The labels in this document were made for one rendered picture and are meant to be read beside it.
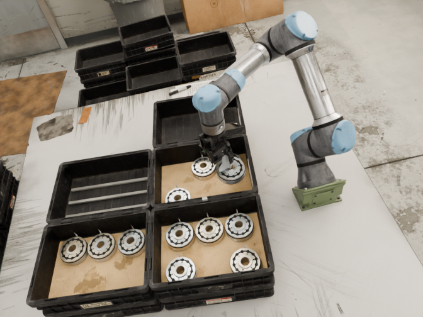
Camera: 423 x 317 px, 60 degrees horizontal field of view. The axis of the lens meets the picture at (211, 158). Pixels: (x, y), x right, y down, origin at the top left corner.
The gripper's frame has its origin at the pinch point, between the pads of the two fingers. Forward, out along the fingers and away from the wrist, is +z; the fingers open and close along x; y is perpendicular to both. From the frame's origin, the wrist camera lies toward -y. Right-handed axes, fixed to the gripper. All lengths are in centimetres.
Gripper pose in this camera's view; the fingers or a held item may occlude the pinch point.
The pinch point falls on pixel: (225, 163)
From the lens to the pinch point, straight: 134.2
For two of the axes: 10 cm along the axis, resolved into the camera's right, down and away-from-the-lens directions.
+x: 6.7, 5.0, -5.4
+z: 1.3, 6.4, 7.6
